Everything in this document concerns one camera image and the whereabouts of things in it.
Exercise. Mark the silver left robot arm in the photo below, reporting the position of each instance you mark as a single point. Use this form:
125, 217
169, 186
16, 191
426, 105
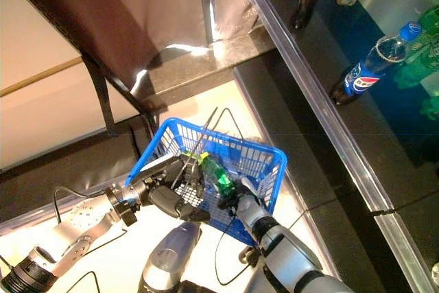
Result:
82, 221

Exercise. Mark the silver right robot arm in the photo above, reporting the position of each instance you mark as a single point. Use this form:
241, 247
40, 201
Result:
291, 258

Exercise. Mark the blue plastic shopping basket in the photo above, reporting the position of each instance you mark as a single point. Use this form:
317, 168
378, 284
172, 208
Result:
240, 234

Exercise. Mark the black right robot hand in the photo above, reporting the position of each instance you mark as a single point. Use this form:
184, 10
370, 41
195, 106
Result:
233, 200

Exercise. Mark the green soda bottle yellow cap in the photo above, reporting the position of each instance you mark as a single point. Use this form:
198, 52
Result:
214, 173

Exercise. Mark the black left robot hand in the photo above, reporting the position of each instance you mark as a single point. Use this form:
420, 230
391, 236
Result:
164, 197

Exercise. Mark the green snack bag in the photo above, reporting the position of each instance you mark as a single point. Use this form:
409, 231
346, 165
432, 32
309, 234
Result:
425, 56

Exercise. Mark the glossy black ledge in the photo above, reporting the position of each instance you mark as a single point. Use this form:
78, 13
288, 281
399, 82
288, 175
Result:
205, 63

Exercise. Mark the clear plastic price rail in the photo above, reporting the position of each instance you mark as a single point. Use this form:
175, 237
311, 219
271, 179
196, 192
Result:
404, 248
319, 101

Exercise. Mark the black shelf with white panel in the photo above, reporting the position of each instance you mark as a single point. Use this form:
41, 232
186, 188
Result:
34, 118

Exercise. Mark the black drinks display shelf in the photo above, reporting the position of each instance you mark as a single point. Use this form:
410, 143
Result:
377, 135

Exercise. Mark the small Pepsi cola bottle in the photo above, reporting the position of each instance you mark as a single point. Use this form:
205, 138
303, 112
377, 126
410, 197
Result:
360, 80

